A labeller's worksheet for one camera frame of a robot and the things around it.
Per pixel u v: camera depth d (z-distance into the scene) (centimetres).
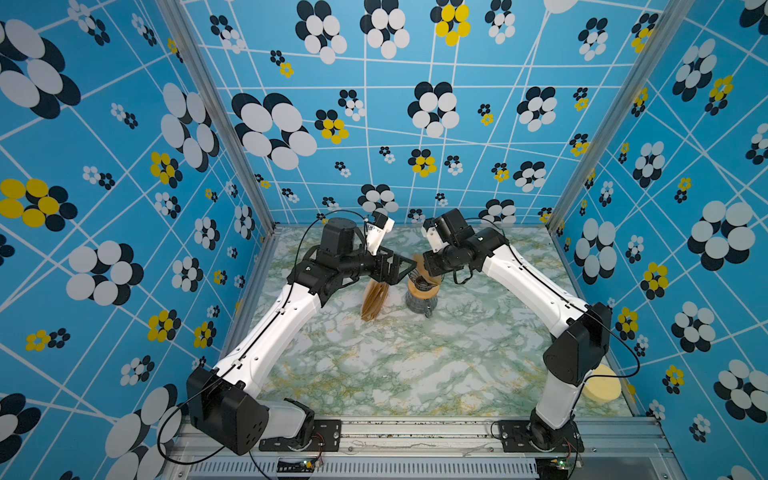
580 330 45
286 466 72
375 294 94
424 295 89
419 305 93
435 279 84
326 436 74
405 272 66
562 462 71
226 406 38
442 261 69
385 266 62
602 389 79
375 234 64
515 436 73
